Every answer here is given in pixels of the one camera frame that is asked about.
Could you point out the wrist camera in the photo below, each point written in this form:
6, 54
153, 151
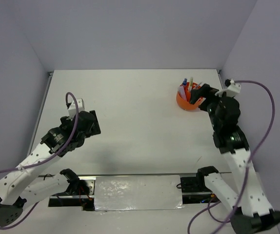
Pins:
72, 108
231, 89

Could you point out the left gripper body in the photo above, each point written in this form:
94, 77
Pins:
94, 130

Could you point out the reflective silver base plate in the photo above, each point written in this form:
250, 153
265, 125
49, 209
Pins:
136, 193

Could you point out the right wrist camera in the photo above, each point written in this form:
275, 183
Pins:
231, 89

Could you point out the pink purple highlighter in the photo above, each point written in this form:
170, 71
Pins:
186, 90

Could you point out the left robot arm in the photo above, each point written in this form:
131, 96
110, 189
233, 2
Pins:
18, 191

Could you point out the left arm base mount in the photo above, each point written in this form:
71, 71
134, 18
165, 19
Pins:
80, 192

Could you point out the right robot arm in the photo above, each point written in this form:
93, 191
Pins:
250, 212

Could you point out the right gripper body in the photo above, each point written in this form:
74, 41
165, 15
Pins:
211, 97

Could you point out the yellow gel pen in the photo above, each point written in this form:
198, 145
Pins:
190, 84

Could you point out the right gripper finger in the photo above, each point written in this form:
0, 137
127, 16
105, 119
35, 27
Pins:
202, 92
203, 105

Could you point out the orange round divided container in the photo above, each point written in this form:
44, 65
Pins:
185, 105

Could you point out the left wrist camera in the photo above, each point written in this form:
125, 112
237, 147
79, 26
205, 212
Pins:
72, 108

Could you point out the light blue highlighter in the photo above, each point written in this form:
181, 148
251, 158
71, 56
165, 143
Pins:
181, 92

